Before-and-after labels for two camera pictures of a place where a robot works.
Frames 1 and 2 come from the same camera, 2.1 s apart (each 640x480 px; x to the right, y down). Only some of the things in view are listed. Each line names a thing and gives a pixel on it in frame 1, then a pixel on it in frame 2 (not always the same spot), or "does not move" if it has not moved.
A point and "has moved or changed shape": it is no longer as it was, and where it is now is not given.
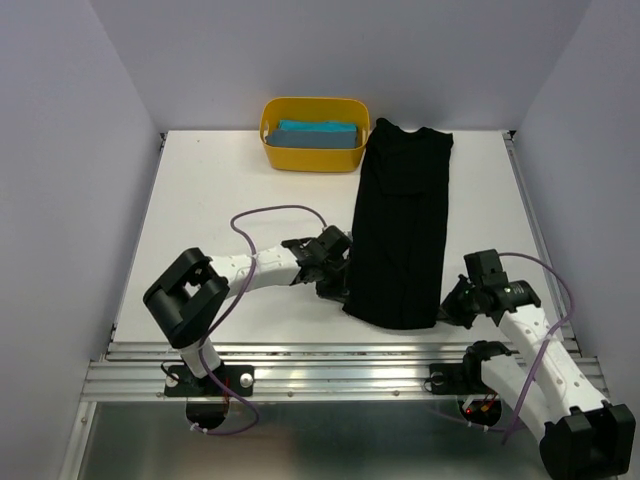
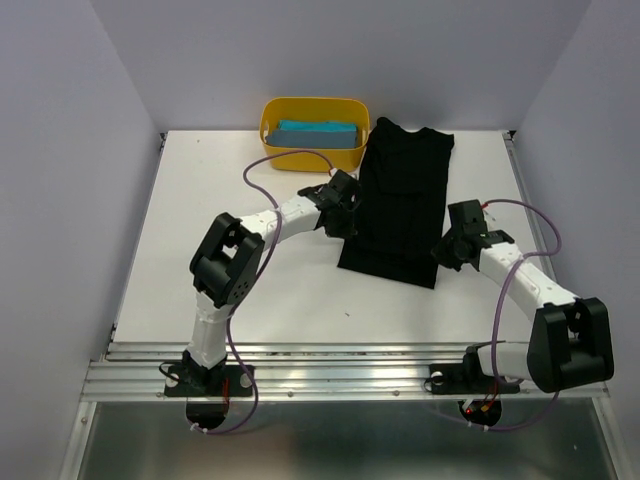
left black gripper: x=338 y=292 → x=347 y=229
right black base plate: x=458 y=379 does not move
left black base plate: x=179 y=381 does not move
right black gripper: x=449 y=312 → x=438 y=250
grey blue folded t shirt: x=312 y=139 does not move
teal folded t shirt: x=316 y=126 does not move
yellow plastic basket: x=314 y=160 does not move
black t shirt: x=398 y=228 has moved or changed shape
